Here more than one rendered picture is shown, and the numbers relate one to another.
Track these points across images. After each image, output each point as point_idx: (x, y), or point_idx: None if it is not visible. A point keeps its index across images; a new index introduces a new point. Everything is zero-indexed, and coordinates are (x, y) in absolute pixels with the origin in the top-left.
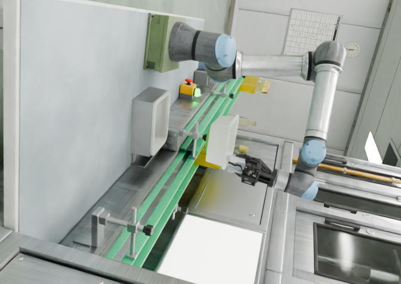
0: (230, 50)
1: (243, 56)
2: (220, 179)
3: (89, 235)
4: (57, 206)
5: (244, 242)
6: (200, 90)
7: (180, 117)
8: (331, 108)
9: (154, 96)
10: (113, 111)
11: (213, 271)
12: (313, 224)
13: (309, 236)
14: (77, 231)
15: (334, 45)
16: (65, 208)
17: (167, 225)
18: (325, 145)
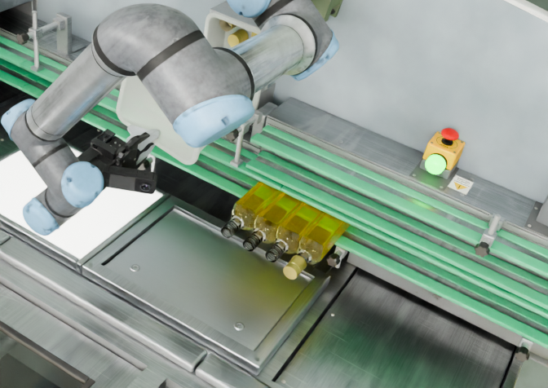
0: None
1: (277, 25)
2: (259, 268)
3: (76, 47)
4: None
5: (72, 231)
6: (497, 201)
7: (320, 129)
8: (55, 90)
9: (236, 15)
10: None
11: (37, 183)
12: (88, 376)
13: (59, 350)
14: (88, 45)
15: (137, 5)
16: (90, 12)
17: (161, 187)
18: (23, 126)
